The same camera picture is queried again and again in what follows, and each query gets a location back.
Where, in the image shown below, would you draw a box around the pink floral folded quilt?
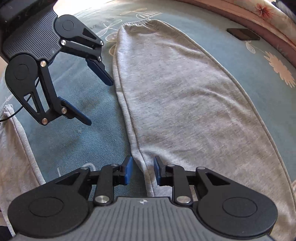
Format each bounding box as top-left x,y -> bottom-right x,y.
185,1 -> 295,66

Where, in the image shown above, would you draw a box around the black garment on quilt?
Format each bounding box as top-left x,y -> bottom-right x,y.
271,0 -> 296,19

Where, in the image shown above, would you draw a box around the blue floral bed sheet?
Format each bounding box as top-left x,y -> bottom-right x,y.
1,1 -> 295,181

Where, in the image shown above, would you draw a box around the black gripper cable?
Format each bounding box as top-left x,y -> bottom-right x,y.
0,78 -> 40,123

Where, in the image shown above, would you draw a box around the grey sweatpants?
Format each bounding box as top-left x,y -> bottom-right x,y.
1,20 -> 295,240

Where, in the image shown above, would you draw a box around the black smartphone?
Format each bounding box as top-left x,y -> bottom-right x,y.
226,28 -> 260,41

